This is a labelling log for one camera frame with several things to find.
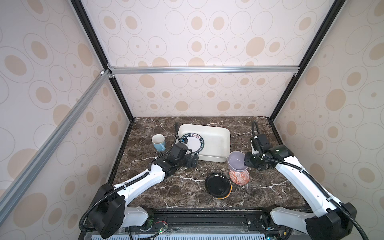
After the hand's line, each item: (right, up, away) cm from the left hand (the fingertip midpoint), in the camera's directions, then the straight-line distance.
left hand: (195, 154), depth 82 cm
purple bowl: (+22, -3, -2) cm, 22 cm away
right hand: (+27, -3, -3) cm, 28 cm away
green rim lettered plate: (0, +5, +21) cm, 21 cm away
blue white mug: (-23, +6, +13) cm, 27 cm away
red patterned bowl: (+27, -15, +6) cm, 31 cm away
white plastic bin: (+15, +6, +23) cm, 29 cm away
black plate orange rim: (+14, -19, +4) cm, 24 cm away
